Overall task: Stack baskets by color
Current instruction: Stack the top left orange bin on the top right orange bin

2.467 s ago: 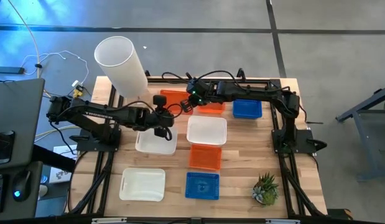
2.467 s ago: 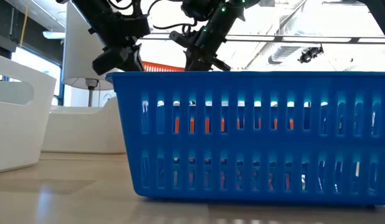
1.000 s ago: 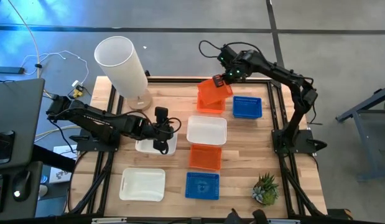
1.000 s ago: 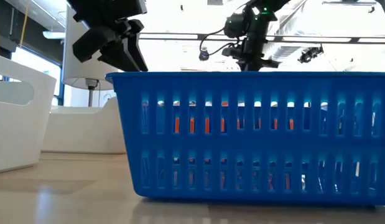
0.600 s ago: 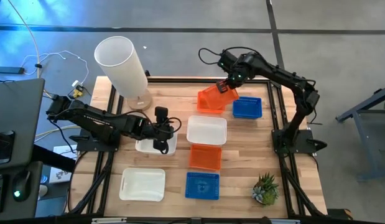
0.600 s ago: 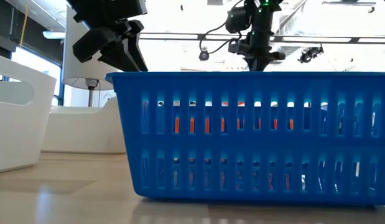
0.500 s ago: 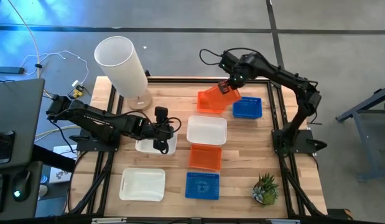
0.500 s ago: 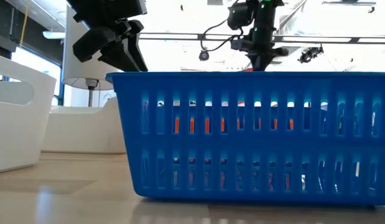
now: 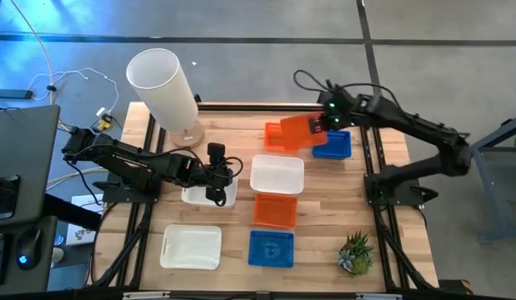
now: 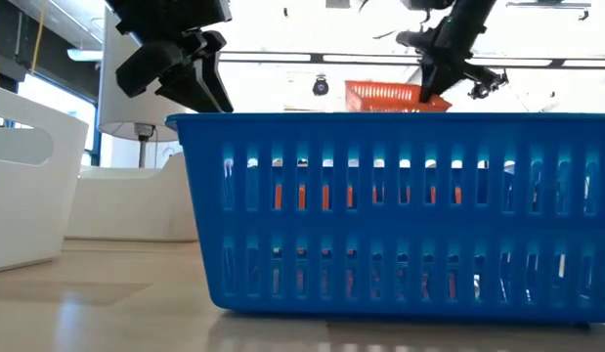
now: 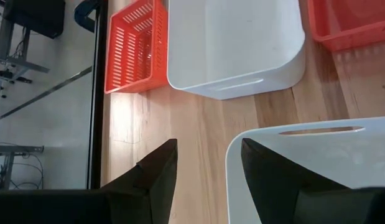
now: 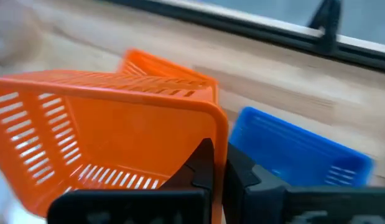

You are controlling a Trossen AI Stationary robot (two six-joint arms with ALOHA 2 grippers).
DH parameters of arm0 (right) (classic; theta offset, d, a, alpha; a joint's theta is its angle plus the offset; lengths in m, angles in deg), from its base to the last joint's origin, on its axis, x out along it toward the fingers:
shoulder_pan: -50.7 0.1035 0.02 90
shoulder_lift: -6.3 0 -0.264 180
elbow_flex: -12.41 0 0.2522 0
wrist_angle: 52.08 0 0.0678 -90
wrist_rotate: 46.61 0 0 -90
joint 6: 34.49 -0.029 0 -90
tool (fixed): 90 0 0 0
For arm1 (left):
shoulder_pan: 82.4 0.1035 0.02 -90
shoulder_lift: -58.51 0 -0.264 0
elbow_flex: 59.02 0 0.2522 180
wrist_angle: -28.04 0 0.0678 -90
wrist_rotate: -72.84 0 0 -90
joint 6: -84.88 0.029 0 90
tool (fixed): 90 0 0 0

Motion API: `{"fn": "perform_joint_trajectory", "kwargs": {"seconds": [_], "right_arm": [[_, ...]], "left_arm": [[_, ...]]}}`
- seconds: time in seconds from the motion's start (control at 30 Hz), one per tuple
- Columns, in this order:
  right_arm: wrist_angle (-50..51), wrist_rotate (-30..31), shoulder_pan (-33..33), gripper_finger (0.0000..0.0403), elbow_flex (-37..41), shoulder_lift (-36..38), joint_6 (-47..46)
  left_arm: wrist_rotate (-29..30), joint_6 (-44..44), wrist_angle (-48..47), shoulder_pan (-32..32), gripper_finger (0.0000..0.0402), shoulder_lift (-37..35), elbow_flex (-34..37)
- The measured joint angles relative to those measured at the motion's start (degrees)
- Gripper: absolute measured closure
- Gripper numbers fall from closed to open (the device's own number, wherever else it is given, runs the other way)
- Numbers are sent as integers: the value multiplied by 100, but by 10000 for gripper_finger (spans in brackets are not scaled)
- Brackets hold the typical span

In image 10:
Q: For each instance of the dark structural beam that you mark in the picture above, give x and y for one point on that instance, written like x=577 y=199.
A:
x=57 y=54

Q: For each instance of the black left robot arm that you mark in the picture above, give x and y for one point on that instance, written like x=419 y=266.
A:
x=170 y=14

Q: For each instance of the grey horizontal rail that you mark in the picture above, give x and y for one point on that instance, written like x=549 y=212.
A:
x=360 y=57

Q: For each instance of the blue slotted plastic basket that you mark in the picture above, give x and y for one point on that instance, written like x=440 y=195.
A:
x=380 y=132

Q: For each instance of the white plastic bin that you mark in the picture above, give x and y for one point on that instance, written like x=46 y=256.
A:
x=131 y=205
x=28 y=205

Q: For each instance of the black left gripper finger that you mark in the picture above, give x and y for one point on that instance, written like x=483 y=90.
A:
x=185 y=93
x=214 y=88

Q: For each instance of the round black camera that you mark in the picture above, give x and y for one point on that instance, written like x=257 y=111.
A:
x=320 y=87

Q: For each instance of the white cylinder lamp wooden base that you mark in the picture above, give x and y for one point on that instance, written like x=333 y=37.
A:
x=121 y=117

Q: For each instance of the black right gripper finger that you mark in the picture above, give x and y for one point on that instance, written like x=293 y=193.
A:
x=446 y=78
x=428 y=83

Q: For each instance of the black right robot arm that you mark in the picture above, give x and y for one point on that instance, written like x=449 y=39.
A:
x=470 y=14

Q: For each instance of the grey light fixture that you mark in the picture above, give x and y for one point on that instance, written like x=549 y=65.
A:
x=546 y=5

